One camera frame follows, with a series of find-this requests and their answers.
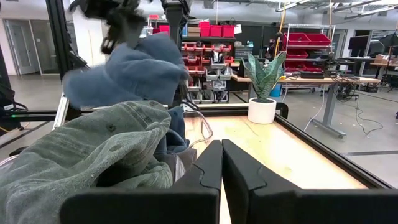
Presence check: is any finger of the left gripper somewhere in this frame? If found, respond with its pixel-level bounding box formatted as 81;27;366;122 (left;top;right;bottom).
100;18;127;55
124;17;147;48

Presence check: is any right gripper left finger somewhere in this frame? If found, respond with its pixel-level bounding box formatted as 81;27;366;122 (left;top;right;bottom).
60;139;223;224

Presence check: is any blue denim baseball cap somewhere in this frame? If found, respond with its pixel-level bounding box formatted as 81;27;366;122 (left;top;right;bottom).
62;32;191;109
154;105;198;181

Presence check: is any snake plant in white pot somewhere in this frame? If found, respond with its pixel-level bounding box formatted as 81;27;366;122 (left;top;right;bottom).
241;51;287;125

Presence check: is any glass door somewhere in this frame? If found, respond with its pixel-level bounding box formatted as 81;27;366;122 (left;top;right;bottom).
4;18;43;75

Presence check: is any yellow cord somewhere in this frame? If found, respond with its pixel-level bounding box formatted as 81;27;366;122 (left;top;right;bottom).
273;4;286;57

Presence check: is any black device with cables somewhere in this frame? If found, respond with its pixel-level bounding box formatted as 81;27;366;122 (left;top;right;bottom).
0;46;29;131

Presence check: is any black aluminium rig frame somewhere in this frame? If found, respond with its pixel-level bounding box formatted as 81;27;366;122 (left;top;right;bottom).
0;0;395;190

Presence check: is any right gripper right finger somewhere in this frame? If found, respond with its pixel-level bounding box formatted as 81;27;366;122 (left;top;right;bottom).
221;139;398;224

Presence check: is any wooden standing desk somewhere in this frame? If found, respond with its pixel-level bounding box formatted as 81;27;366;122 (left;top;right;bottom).
231;74;382;139

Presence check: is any parts shelf with red bins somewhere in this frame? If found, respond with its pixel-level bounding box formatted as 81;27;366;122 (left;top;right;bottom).
182;21;237;104

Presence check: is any dark computer monitor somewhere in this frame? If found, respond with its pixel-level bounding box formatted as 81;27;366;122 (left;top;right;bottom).
348;35;369;58

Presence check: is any blue waste bin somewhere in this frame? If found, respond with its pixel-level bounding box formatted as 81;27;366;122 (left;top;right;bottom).
269;83;282;98

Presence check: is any wire rack with red bins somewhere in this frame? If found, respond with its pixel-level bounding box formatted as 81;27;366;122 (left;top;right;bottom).
281;23;336;75

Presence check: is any clear plastic storage bin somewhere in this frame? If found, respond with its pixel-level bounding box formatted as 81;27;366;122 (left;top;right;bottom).
182;107;215;149
172;152;188;184

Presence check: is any green denim baseball cap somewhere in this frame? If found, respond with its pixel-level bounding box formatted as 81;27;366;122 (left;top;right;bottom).
96;163;174;190
0;100;174;224

